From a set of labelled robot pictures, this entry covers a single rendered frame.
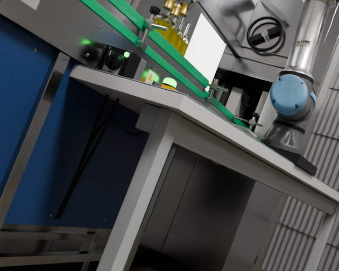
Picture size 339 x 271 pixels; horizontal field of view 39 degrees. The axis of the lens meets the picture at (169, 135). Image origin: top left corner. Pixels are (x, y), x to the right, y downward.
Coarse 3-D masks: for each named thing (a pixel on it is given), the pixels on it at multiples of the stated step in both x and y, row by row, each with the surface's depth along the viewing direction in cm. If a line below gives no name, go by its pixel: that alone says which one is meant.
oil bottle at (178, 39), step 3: (180, 30) 180; (180, 33) 180; (177, 36) 178; (180, 36) 180; (177, 39) 179; (180, 39) 181; (174, 42) 178; (177, 42) 179; (180, 42) 181; (174, 45) 178; (177, 45) 180; (177, 48) 181
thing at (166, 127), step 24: (144, 120) 106; (168, 120) 102; (168, 144) 103; (192, 144) 112; (216, 144) 120; (144, 168) 102; (240, 168) 134; (264, 168) 147; (144, 192) 101; (288, 192) 169; (312, 192) 189; (120, 216) 102; (120, 240) 101; (120, 264) 102; (312, 264) 220
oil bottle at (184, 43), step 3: (183, 36) 184; (186, 36) 186; (183, 39) 183; (186, 39) 185; (183, 42) 184; (186, 42) 185; (180, 45) 183; (183, 45) 184; (186, 45) 186; (180, 48) 183; (183, 48) 185; (186, 48) 187; (180, 51) 184; (183, 51) 186; (183, 54) 186
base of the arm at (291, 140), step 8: (280, 120) 164; (272, 128) 165; (280, 128) 162; (288, 128) 162; (296, 128) 162; (264, 136) 168; (272, 136) 162; (280, 136) 161; (288, 136) 161; (296, 136) 161; (272, 144) 161; (280, 144) 159; (288, 144) 161; (296, 144) 161; (296, 152) 160
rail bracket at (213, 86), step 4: (216, 76) 189; (220, 76) 190; (216, 80) 190; (208, 84) 191; (212, 84) 190; (216, 84) 189; (212, 88) 189; (216, 88) 190; (220, 88) 189; (224, 88) 188; (212, 92) 190; (208, 96) 190; (212, 96) 190; (204, 100) 189; (208, 100) 189; (212, 100) 190
